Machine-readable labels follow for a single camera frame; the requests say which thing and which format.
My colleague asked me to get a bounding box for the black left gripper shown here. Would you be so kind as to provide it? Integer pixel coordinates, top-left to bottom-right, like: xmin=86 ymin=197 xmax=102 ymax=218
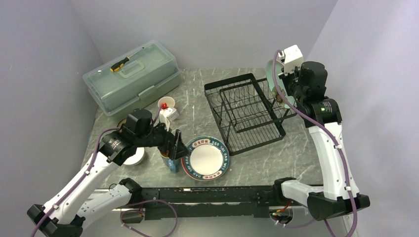
xmin=135 ymin=118 xmax=191 ymax=159

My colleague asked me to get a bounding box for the light blue flower plate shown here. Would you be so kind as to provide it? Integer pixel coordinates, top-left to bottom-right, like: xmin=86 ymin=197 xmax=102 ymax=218
xmin=265 ymin=60 xmax=295 ymax=109

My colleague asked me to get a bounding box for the red teal rimmed plate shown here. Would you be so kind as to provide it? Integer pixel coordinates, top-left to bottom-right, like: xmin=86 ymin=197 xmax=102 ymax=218
xmin=181 ymin=135 xmax=230 ymax=182

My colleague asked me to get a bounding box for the black wire dish rack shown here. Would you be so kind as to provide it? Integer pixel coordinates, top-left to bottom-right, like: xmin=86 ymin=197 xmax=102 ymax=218
xmin=204 ymin=73 xmax=296 ymax=156

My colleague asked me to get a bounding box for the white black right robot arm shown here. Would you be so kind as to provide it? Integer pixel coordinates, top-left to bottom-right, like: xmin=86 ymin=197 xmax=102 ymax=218
xmin=266 ymin=60 xmax=371 ymax=221

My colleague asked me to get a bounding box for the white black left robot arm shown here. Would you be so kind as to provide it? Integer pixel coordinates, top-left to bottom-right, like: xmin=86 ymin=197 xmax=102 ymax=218
xmin=27 ymin=109 xmax=190 ymax=237

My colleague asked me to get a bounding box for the blue mug orange inside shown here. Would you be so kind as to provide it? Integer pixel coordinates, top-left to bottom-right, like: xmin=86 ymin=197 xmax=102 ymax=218
xmin=159 ymin=150 xmax=181 ymax=173

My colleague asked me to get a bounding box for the white ceramic bowl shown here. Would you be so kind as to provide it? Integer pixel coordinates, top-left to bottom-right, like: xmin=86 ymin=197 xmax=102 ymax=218
xmin=124 ymin=148 xmax=145 ymax=166

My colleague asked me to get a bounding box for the pink ceramic mug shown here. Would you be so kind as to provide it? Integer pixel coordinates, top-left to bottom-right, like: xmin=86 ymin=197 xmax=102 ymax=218
xmin=158 ymin=96 xmax=175 ymax=110

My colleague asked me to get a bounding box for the brown glazed bowl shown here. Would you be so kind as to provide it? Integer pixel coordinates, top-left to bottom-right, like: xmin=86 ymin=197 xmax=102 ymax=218
xmin=117 ymin=119 xmax=127 ymax=130

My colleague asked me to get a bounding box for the green translucent plastic storage box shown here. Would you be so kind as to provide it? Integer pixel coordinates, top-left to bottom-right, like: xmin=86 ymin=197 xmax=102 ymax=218
xmin=83 ymin=40 xmax=181 ymax=117

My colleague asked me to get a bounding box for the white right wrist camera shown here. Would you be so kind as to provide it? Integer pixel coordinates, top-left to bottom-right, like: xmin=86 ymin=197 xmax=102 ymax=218
xmin=278 ymin=44 xmax=304 ymax=76

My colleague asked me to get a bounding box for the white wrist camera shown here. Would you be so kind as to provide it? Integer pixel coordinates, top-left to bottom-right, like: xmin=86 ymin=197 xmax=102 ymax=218
xmin=278 ymin=44 xmax=304 ymax=76
xmin=159 ymin=102 xmax=179 ymax=131

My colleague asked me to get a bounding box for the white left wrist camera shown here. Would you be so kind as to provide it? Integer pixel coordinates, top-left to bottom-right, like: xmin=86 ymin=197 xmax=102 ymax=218
xmin=159 ymin=102 xmax=179 ymax=131

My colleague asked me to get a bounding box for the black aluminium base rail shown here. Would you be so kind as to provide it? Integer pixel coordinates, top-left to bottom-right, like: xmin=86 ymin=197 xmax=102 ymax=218
xmin=83 ymin=185 xmax=328 ymax=226

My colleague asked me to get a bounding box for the yellow black handled screwdriver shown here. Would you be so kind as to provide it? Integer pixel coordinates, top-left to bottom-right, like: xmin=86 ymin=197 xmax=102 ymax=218
xmin=110 ymin=47 xmax=145 ymax=72

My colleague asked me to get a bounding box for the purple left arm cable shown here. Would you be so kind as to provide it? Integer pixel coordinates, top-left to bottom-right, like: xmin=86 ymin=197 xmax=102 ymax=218
xmin=31 ymin=127 xmax=122 ymax=237

